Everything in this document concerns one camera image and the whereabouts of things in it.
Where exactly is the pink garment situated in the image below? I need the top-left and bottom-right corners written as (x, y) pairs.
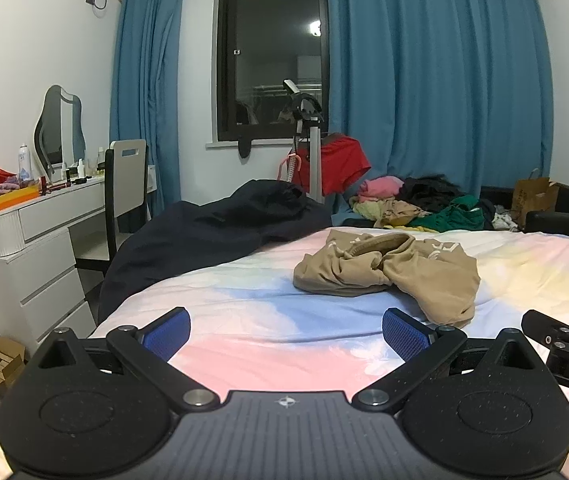
top-left (357, 176), bottom-right (405, 203)

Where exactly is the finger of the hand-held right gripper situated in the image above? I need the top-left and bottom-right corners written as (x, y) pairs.
top-left (521, 310), bottom-right (569, 349)

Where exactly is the garment steamer stand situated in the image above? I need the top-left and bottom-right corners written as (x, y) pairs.
top-left (277, 80), bottom-right (326, 201)

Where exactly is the tan hooded sweatshirt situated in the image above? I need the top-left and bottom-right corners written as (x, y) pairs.
top-left (293, 228), bottom-right (481, 326)

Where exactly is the green garment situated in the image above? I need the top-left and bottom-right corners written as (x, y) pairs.
top-left (407, 195), bottom-right (495, 233)

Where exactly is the wavy black-framed mirror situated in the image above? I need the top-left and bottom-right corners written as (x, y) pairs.
top-left (33, 85), bottom-right (86, 178)

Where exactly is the red garment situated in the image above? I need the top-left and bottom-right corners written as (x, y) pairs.
top-left (297, 132), bottom-right (371, 196)

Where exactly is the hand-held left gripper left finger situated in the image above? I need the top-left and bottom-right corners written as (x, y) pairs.
top-left (34, 306), bottom-right (220, 415)

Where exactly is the dark window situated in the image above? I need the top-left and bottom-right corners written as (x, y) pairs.
top-left (205, 0), bottom-right (330, 150)

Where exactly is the wide blue curtain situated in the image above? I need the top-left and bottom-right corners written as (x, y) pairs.
top-left (323, 0), bottom-right (555, 211)

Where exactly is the orange tray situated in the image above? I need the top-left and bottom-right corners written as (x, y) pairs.
top-left (0, 187), bottom-right (40, 216)

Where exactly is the black garment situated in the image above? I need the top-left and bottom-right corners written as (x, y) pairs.
top-left (397, 175), bottom-right (470, 213)

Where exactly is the light brown garment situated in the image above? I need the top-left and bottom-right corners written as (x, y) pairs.
top-left (373, 199), bottom-right (433, 229)

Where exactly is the yellow-green garment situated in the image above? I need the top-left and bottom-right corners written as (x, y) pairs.
top-left (349, 197), bottom-right (390, 221)

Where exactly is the pink clothes hanger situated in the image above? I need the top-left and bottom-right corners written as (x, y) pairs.
top-left (277, 155), bottom-right (298, 183)

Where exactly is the white and black chair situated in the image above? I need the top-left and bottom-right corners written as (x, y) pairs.
top-left (74, 139), bottom-right (150, 276)

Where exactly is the pastel tie-dye bed sheet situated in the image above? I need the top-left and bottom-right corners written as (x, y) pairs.
top-left (0, 225), bottom-right (569, 480)

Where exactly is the narrow blue curtain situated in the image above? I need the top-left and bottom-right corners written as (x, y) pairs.
top-left (109, 0), bottom-right (190, 221)

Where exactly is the white vanity desk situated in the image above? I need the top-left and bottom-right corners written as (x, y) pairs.
top-left (0, 162), bottom-right (158, 356)

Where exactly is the black sofa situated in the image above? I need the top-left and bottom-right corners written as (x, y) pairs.
top-left (479, 182), bottom-right (569, 237)

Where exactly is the dark navy blanket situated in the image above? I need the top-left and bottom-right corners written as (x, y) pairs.
top-left (98, 179), bottom-right (335, 323)

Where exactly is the brown paper bag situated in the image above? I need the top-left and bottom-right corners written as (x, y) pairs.
top-left (512, 169), bottom-right (560, 226)

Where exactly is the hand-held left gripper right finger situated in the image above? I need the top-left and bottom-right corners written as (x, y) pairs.
top-left (352, 307), bottom-right (545, 414)

